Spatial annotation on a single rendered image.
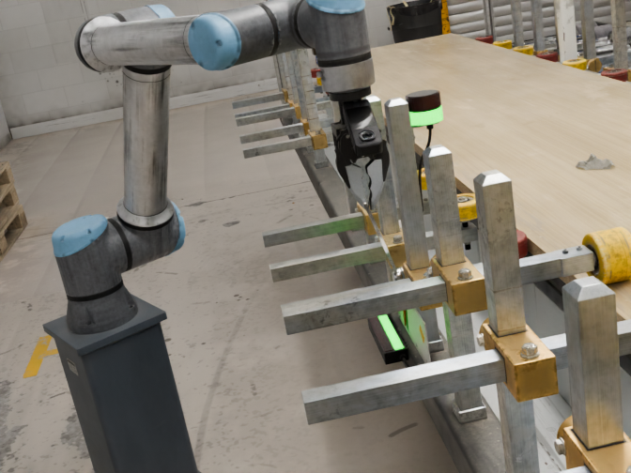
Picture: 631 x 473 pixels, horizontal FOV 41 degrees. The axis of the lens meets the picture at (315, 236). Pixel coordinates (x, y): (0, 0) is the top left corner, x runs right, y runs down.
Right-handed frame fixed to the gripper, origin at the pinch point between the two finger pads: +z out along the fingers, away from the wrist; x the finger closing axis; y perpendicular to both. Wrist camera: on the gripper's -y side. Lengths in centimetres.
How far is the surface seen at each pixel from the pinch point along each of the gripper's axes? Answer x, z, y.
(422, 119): -11.1, -12.8, 0.2
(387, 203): -7.6, 9.0, 26.1
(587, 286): -7, -12, -73
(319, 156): -8, 28, 151
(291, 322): 18.0, 6.1, -27.6
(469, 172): -31, 11, 44
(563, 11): -104, -5, 158
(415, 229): -7.6, 6.7, 1.1
